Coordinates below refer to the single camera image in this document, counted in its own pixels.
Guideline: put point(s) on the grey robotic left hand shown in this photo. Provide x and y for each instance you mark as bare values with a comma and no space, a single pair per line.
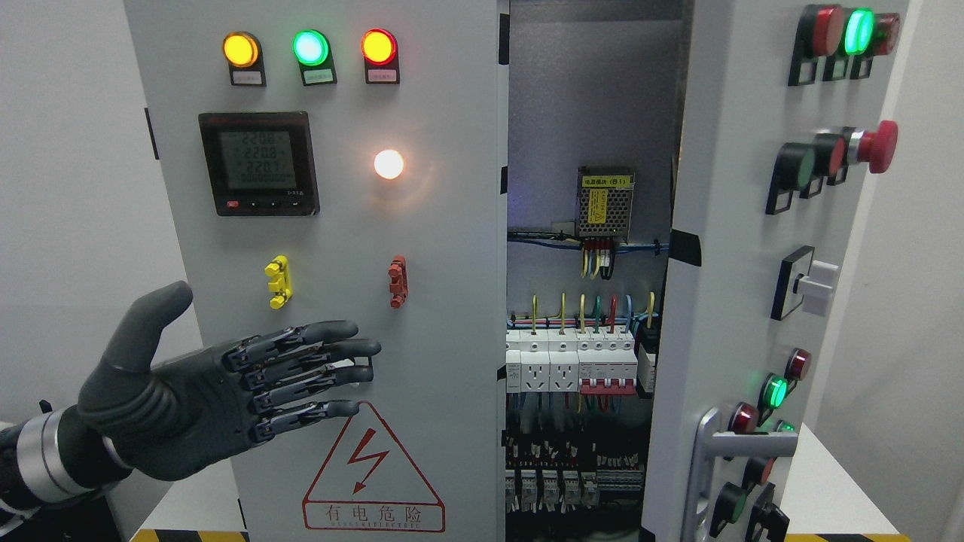
173,420

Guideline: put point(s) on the grey cabinet door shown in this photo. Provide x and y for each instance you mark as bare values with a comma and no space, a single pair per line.
761,172
435,381

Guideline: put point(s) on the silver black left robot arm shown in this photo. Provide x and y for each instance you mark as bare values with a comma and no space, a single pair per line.
54,461

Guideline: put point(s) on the red electric hazard warning sticker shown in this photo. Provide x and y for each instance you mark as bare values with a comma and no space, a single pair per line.
368,482

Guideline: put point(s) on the black digital power meter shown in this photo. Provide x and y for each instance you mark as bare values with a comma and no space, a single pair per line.
260,163

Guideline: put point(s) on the white glowing indicator lamp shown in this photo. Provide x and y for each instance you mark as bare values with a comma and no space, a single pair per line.
389,164

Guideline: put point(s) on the yellow indicator lamp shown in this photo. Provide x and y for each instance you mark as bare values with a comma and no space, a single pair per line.
244,57

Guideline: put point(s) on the green indicator lamp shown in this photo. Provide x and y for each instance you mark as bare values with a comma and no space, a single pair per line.
312,51

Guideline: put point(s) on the lower relay terminal row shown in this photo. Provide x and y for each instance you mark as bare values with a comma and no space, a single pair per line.
558,473

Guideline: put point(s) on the white socket and breaker row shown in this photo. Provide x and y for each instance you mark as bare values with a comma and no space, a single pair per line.
568,360

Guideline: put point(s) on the red indicator lamp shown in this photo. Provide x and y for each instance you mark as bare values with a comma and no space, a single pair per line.
380,51

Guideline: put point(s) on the black white surge protector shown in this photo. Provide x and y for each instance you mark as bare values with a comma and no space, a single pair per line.
647,342

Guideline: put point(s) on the metal mesh power supply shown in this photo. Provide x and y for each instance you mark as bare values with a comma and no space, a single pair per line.
605,197

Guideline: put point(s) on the red emergency stop button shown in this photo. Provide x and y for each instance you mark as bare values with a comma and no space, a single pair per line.
874,147

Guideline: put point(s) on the red terminal post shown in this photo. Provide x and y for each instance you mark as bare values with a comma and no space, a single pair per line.
397,273

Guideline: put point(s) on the silver door handle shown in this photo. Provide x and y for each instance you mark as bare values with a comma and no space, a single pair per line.
710,506

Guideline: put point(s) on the right door rotary switch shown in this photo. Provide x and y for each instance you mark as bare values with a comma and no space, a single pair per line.
804,282

